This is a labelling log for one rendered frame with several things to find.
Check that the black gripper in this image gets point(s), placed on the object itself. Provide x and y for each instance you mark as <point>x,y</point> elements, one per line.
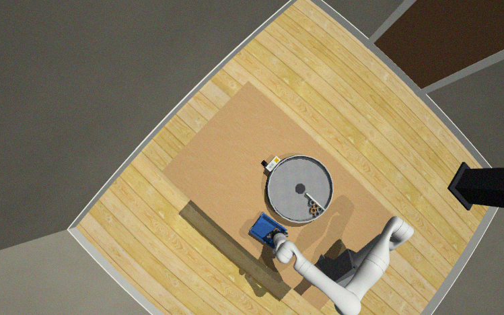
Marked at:
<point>272,234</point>

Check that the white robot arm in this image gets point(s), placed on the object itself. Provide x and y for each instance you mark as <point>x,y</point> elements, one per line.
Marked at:
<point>372,261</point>

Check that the blue crate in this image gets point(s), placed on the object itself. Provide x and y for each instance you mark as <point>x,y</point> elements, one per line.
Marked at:
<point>263,226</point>

